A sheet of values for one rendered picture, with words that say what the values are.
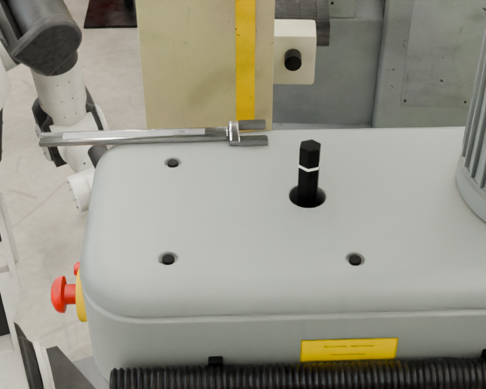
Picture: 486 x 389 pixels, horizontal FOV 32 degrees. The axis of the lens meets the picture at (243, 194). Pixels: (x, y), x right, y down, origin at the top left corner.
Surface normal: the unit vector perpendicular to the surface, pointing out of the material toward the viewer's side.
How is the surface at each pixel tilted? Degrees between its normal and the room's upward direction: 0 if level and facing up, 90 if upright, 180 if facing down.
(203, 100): 90
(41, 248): 0
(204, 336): 90
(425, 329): 90
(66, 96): 106
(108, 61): 0
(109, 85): 0
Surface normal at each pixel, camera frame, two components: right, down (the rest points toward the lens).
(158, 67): 0.04, 0.63
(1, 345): -0.07, -0.87
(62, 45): 0.43, 0.76
